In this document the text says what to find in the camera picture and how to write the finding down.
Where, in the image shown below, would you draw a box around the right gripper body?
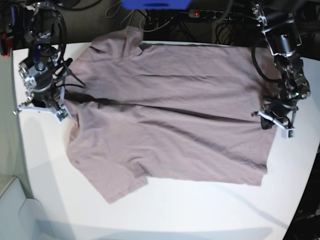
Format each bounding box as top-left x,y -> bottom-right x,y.
13,58 -> 68,115

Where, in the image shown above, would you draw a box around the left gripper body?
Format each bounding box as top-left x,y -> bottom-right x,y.
251,96 -> 298,129

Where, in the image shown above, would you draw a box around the mauve pink t-shirt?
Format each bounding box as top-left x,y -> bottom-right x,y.
65,27 -> 277,203

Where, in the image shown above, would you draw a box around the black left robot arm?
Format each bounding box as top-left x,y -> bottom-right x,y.
251,0 -> 311,131

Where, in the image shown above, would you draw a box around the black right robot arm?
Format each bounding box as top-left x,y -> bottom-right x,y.
13,0 -> 79,122

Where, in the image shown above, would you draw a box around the red black clamp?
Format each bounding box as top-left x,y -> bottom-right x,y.
0,31 -> 13,58

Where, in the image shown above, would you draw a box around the blue box at top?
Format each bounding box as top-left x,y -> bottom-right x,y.
120,0 -> 191,10

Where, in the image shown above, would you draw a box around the black power strip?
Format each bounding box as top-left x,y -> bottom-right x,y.
185,9 -> 245,22

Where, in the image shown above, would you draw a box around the white bin corner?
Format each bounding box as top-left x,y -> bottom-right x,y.
0,177 -> 46,240

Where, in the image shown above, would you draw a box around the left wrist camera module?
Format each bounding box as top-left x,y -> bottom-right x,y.
281,128 -> 296,140

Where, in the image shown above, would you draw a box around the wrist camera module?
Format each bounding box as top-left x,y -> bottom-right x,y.
54,107 -> 70,123
281,128 -> 296,140

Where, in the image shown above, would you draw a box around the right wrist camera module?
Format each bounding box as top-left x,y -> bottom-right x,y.
54,107 -> 70,123

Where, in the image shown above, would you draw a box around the white grey cables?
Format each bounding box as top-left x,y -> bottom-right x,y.
104,4 -> 173,33

